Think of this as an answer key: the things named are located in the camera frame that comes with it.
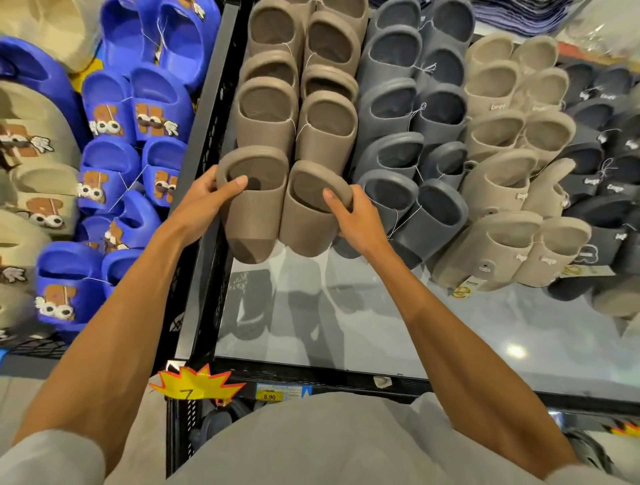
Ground display of taupe slides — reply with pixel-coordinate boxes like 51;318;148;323
235;0;371;177

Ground black slipper display shelf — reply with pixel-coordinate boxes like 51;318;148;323
165;0;640;478

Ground black basket with square holes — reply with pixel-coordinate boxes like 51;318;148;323
189;399;252;452

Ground black side display bin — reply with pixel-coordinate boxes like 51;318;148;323
0;0;242;376

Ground person's right hand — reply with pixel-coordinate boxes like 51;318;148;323
322;183;397;261

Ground person's right forearm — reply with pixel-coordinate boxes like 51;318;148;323
369;244;582;482

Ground column of beige slippers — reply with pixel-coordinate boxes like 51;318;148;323
431;32;594;294

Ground column of black slippers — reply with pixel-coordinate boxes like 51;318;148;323
542;61;640;304

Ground person's light grey shirt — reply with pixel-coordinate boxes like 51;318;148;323
0;392;640;485

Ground display of blue cartoon slides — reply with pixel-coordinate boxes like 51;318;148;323
0;0;223;334

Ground taupe rubber slipper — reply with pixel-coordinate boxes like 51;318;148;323
215;145;291;265
279;159;355;258

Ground person's left forearm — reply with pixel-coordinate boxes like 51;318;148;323
12;219;202;476

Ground column of grey slippers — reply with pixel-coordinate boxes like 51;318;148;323
332;0;477;271

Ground rows of beige cartoon slippers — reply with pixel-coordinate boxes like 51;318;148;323
0;0;104;346

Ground clear plastic wrapped goods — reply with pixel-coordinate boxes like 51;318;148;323
556;0;640;67

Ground stack of navy folded textiles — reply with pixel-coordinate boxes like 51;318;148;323
471;0;585;37

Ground person's left hand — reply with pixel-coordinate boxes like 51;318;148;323
167;165;250;248

